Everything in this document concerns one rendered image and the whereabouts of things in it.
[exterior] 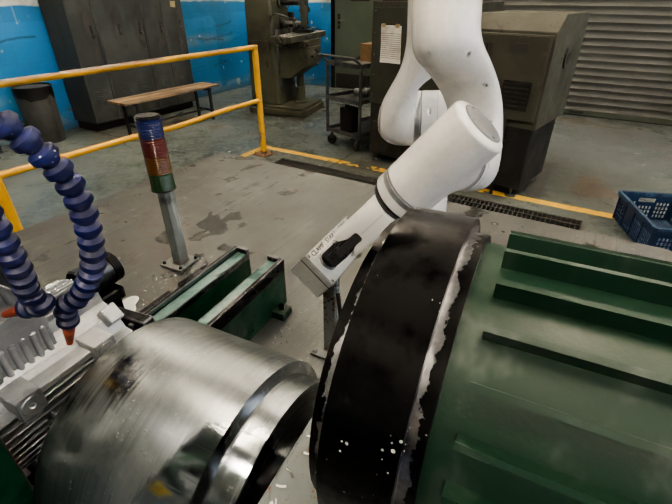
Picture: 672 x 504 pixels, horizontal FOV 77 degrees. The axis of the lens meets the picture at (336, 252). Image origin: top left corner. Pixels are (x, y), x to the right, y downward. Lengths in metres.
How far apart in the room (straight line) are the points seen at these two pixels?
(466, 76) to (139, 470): 0.57
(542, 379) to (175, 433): 0.30
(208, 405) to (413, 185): 0.36
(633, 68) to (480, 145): 6.49
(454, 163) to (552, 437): 0.41
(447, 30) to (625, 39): 6.40
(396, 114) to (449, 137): 0.43
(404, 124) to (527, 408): 0.85
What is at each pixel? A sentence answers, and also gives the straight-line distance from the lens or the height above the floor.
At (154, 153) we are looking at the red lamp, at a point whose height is 1.13.
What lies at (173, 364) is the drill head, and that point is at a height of 1.16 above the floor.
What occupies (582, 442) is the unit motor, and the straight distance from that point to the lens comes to 0.19.
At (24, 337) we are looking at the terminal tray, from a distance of 0.64.
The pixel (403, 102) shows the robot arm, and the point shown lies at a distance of 0.96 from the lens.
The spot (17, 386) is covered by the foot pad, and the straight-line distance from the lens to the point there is 0.63.
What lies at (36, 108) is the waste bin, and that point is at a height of 0.40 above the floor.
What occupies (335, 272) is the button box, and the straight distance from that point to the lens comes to 0.74.
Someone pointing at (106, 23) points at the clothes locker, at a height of 1.16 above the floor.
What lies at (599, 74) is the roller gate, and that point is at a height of 0.54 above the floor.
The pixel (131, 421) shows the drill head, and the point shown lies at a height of 1.15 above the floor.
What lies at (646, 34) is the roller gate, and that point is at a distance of 6.98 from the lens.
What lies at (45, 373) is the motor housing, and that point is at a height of 1.06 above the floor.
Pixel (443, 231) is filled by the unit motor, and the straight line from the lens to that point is 0.21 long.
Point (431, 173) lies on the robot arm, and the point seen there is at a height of 1.27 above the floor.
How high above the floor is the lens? 1.46
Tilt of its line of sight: 31 degrees down
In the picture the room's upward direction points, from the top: straight up
